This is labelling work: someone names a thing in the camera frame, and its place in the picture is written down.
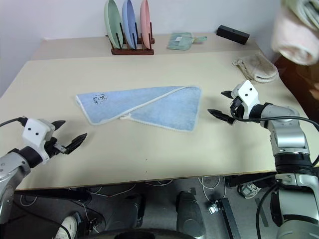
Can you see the pink rolled towel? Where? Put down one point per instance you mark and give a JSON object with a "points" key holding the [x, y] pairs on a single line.
{"points": [[292, 37]]}

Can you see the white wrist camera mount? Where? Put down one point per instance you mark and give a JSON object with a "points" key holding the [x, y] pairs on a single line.
{"points": [[37, 134], [246, 95]]}

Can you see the dark wooden plate rack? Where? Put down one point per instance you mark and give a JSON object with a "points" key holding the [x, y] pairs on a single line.
{"points": [[133, 48]]}

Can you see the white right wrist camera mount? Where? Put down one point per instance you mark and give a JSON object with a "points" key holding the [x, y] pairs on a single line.
{"points": [[246, 95]]}

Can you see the black rectangular box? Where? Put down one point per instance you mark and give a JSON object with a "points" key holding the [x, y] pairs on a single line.
{"points": [[233, 34]]}

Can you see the green plate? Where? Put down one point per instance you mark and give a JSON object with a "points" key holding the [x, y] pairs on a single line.
{"points": [[113, 22]]}

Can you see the light green cloth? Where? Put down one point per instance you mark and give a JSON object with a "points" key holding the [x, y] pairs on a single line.
{"points": [[305, 12]]}

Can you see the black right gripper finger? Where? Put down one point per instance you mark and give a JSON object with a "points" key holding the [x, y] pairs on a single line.
{"points": [[227, 93], [220, 114]]}

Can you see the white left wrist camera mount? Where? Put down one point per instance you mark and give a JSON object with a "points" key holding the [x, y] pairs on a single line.
{"points": [[37, 134]]}

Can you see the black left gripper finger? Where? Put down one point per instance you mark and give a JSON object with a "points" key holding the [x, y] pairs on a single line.
{"points": [[76, 142], [59, 124]]}

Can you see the folded green cloth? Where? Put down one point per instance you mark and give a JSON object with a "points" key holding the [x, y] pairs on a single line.
{"points": [[180, 40]]}

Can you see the beige cloth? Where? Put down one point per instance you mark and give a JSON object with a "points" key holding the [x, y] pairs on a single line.
{"points": [[258, 67]]}

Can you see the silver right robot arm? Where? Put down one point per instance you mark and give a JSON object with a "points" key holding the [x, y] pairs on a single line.
{"points": [[290, 139]]}

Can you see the black metal table leg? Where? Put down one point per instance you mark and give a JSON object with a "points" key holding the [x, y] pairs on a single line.
{"points": [[229, 219]]}

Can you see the dark rounded robot foot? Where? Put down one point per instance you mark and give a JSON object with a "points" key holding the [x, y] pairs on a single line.
{"points": [[188, 211]]}

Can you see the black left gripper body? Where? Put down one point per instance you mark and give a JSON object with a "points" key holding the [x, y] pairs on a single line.
{"points": [[55, 147]]}

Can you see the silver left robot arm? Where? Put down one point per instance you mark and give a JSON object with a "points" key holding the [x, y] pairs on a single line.
{"points": [[10, 165]]}

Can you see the pink plate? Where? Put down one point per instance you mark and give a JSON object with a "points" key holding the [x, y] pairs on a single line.
{"points": [[145, 21]]}

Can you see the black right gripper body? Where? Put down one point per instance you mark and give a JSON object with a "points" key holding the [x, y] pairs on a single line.
{"points": [[235, 106]]}

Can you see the blue plate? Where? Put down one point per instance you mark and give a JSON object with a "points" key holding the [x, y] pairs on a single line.
{"points": [[129, 21]]}

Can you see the light blue towel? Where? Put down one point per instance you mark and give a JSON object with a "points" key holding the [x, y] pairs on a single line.
{"points": [[149, 107]]}

